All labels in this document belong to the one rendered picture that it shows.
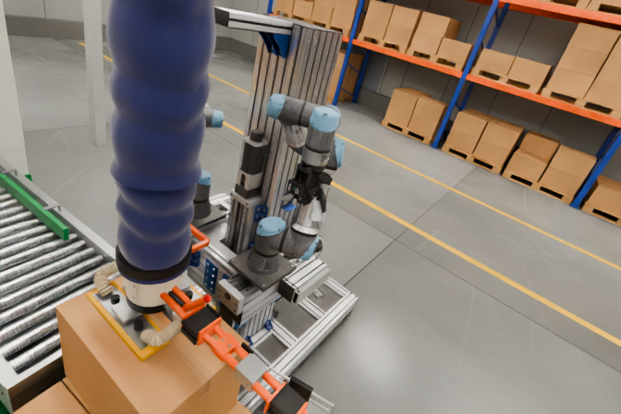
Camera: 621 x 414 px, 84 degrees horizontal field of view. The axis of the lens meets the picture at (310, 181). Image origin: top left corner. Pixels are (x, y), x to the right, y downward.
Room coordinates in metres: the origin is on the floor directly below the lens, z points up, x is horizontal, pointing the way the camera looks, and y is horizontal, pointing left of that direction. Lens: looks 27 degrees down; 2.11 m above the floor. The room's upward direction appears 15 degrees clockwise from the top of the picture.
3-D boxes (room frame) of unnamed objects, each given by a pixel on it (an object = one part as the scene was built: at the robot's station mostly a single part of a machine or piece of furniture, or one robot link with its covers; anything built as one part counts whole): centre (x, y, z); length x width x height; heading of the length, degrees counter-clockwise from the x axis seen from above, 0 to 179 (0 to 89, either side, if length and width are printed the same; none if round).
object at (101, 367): (0.85, 0.42, 0.74); 0.60 x 0.40 x 0.40; 61
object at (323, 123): (0.91, 0.00, 1.82); 0.09 x 0.08 x 0.11; 175
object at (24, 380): (1.01, 0.76, 0.58); 0.70 x 0.03 x 0.06; 155
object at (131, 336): (0.77, 0.48, 1.08); 0.34 x 0.10 x 0.05; 60
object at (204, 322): (0.73, 0.21, 1.18); 0.10 x 0.08 x 0.06; 150
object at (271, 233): (1.22, 0.10, 1.20); 0.13 x 0.12 x 0.14; 85
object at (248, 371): (0.62, 0.03, 1.17); 0.07 x 0.07 x 0.04; 60
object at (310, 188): (0.90, 0.01, 1.66); 0.09 x 0.08 x 0.12; 149
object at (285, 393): (0.55, -0.09, 1.18); 0.08 x 0.07 x 0.05; 60
